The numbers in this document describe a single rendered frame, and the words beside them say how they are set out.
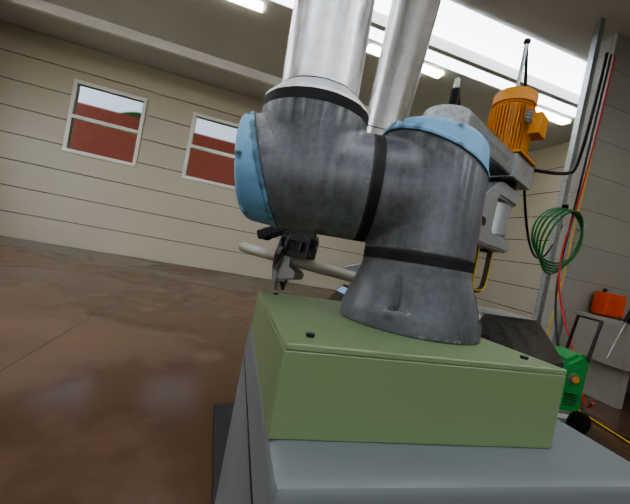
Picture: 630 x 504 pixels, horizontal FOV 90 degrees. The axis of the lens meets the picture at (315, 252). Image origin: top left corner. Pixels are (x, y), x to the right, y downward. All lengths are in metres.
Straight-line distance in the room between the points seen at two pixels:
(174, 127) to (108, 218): 2.36
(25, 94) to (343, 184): 8.51
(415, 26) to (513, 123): 1.59
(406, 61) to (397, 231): 0.37
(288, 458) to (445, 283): 0.25
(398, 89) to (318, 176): 0.34
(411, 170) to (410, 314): 0.17
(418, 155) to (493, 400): 0.28
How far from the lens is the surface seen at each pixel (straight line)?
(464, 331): 0.41
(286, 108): 0.42
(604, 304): 4.80
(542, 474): 0.40
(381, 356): 0.29
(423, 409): 0.34
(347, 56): 0.47
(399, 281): 0.40
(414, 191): 0.40
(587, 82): 4.83
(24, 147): 8.56
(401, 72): 0.69
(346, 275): 0.82
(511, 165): 2.06
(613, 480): 0.46
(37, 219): 8.35
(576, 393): 3.25
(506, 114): 2.22
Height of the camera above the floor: 1.01
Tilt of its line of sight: 1 degrees down
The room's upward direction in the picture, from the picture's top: 11 degrees clockwise
